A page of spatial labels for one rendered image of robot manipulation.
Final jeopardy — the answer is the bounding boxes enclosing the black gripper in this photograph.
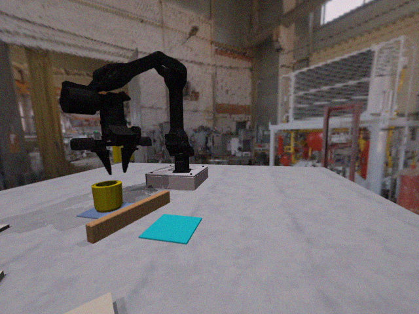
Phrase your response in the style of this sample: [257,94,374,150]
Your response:
[70,116,152,175]

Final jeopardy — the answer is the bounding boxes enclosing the brown wooden bar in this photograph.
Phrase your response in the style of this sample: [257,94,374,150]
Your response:
[85,190,170,244]

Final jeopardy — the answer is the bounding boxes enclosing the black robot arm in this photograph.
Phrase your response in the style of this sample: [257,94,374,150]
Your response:
[60,51,194,173]

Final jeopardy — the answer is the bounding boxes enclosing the yellow cup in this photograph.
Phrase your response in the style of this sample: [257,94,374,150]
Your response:
[92,181,123,213]

